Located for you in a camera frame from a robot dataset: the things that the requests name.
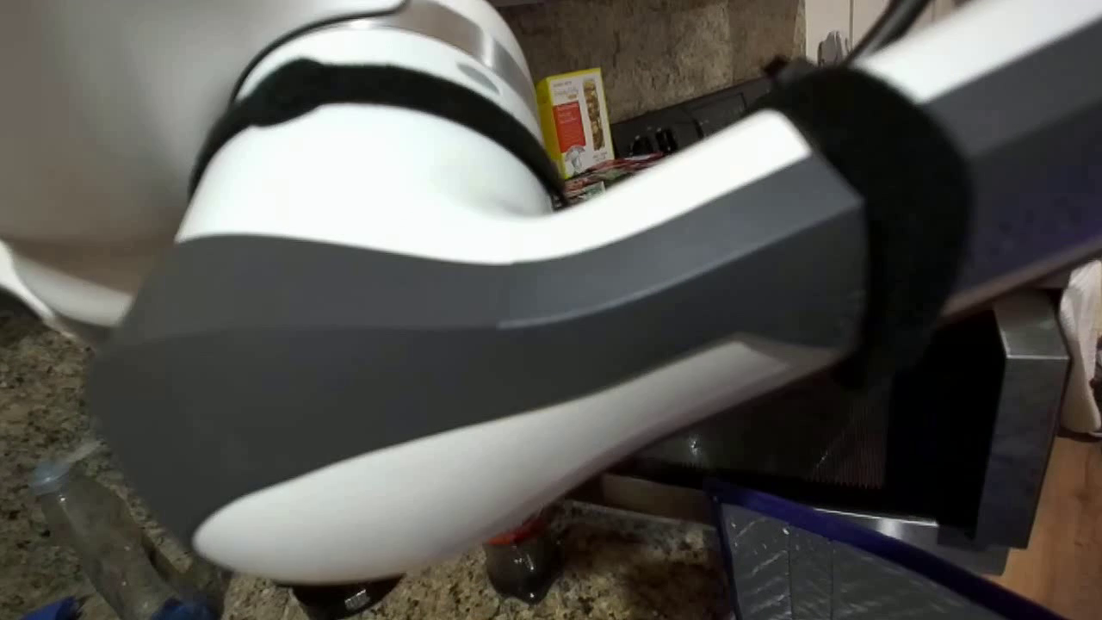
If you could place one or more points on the clear bottle with orange cap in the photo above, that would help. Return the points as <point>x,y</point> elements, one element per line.
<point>521,564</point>

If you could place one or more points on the black electric stove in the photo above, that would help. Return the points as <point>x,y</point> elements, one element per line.
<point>701,120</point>

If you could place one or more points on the colourful packets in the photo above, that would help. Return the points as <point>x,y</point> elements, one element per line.
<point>602,173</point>

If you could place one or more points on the clear bottle with blue label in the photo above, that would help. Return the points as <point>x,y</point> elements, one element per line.
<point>105,540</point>

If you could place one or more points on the yellow cardboard box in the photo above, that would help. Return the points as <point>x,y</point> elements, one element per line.
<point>574,120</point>

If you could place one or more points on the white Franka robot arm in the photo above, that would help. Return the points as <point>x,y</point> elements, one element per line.
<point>459,333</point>

